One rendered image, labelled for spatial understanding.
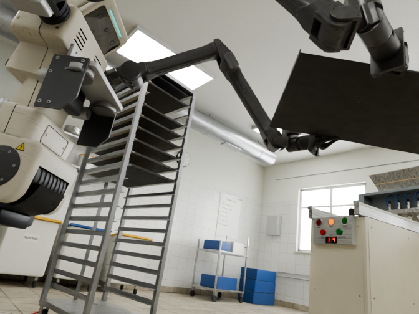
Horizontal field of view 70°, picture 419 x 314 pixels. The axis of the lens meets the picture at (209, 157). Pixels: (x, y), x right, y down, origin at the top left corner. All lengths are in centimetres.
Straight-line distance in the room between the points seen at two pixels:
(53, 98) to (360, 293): 144
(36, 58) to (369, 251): 152
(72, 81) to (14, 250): 333
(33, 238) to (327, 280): 325
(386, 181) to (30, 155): 224
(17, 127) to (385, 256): 158
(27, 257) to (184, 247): 274
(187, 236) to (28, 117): 511
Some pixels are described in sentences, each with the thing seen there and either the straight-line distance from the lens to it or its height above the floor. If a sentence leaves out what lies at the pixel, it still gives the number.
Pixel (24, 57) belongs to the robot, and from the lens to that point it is 106.
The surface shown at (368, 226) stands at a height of 79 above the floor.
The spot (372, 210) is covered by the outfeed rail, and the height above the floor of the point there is 88.
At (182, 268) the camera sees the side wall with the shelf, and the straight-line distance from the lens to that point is 580.
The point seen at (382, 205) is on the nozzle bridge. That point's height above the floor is 110.
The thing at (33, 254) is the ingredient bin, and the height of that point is 35.
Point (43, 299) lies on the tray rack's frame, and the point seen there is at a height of 15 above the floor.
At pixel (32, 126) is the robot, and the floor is 77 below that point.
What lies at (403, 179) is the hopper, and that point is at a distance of 247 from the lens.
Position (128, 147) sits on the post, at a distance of 200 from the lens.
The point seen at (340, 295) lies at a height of 47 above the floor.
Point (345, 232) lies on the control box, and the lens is 165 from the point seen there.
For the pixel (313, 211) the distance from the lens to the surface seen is 182.
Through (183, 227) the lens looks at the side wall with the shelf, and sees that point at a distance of 576.
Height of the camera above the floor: 50
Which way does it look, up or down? 20 degrees up
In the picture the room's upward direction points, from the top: 9 degrees clockwise
